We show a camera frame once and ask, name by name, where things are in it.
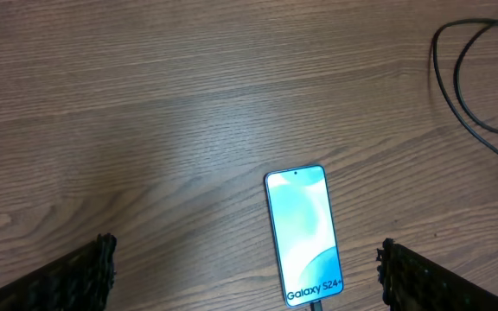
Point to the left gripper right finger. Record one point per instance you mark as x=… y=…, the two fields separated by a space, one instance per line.
x=412 y=282

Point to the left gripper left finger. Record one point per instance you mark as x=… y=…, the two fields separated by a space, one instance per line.
x=80 y=280

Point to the Galaxy smartphone teal screen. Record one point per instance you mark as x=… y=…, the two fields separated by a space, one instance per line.
x=304 y=234

